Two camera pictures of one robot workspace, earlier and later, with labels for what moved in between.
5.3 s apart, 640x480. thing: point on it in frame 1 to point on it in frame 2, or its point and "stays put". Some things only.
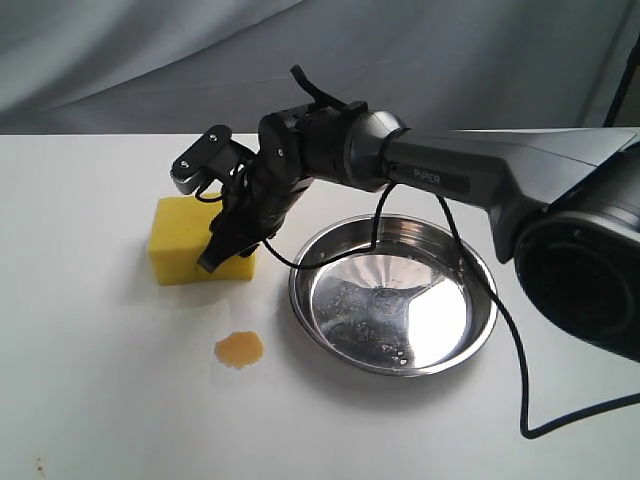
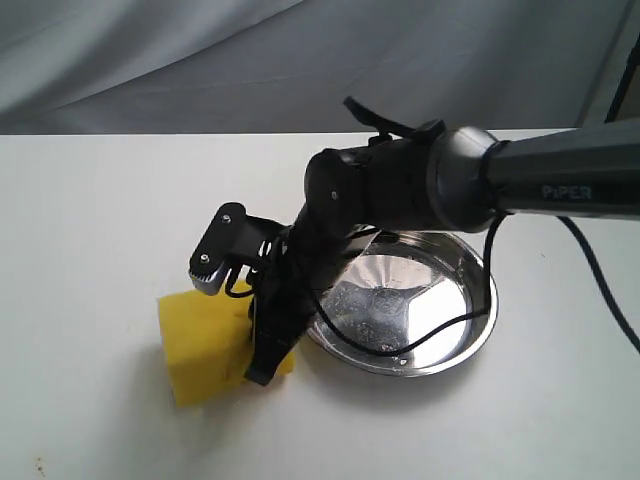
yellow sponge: (180, 229) to (207, 342)
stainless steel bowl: (413, 306) stays put
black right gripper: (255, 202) to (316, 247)
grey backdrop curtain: (221, 66) stays put
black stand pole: (617, 100) stays put
